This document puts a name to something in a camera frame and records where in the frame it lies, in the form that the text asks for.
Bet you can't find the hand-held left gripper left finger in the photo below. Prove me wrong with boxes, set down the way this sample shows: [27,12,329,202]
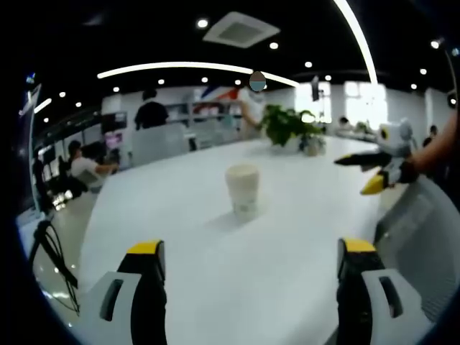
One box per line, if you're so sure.
[79,239,168,345]

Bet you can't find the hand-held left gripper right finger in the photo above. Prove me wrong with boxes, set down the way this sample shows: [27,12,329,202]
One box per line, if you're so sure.
[336,236,436,345]

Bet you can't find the white paper cup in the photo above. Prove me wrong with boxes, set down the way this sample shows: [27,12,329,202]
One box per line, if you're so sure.
[225,163,260,222]

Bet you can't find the grey chair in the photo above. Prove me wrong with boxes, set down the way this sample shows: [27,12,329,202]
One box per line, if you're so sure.
[373,175,460,321]

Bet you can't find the potted green plant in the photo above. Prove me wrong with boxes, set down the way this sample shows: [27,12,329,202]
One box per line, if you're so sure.
[260,103,326,154]

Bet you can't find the white table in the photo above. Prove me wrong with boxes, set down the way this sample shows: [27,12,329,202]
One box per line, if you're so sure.
[77,135,387,345]

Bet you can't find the curved ceiling light strip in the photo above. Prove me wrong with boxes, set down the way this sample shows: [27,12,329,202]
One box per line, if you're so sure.
[96,61,301,88]
[332,0,379,86]

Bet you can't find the white storage shelf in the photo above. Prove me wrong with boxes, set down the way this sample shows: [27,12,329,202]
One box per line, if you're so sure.
[167,100,245,125]

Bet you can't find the grey office partition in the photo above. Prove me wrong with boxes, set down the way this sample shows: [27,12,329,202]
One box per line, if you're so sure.
[131,121,245,168]

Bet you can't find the ceiling air vent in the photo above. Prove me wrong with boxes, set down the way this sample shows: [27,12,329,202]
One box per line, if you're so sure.
[202,11,281,49]

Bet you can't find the monitor on stand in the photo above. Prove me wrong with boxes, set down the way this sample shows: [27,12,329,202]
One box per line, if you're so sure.
[21,84,47,216]

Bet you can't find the red blue wall banner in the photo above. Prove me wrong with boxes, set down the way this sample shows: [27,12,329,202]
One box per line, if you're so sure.
[199,86,242,104]

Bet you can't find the dark wall screen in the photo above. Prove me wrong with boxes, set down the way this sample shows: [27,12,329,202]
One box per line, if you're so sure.
[101,111,129,134]

